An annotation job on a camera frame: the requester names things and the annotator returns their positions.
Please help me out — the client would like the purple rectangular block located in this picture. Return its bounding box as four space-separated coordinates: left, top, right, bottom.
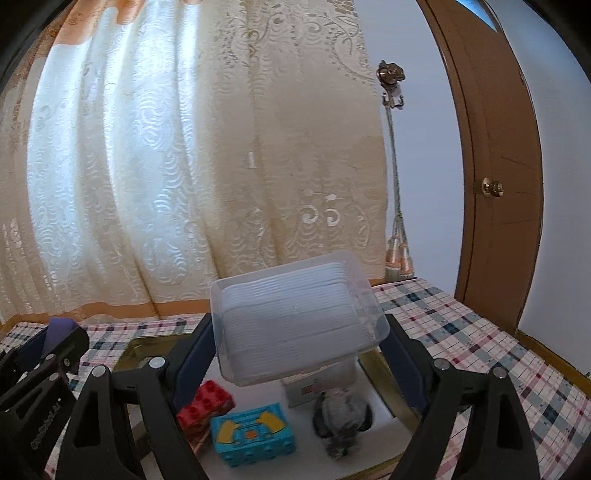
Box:
41 317 78 357

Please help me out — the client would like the clear plastic lidded box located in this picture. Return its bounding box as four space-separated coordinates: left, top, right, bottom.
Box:
209 251 390 387

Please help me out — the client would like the red toy brick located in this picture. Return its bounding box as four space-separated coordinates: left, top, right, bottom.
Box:
176 380 235 441

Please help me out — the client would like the plaid tablecloth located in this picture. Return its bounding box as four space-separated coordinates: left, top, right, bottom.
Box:
1 279 590 479

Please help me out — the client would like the grey furry toy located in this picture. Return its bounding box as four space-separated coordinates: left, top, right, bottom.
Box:
312 388 374 460

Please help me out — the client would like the blue toy brick block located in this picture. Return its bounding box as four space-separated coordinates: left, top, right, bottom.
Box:
209 403 297 467

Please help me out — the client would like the white box with red label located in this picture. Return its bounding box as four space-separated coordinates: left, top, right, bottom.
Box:
280 363 356 408

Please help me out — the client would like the brown wooden door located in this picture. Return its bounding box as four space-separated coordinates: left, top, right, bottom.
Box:
419 1 544 333

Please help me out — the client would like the brass door knob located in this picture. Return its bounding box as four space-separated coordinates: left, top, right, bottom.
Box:
481 177 504 198

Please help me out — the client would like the cream lace curtain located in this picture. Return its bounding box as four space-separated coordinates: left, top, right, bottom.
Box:
1 1 387 327

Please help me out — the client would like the metal flower wall hook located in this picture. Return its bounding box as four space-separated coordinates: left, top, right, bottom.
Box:
376 60 406 109

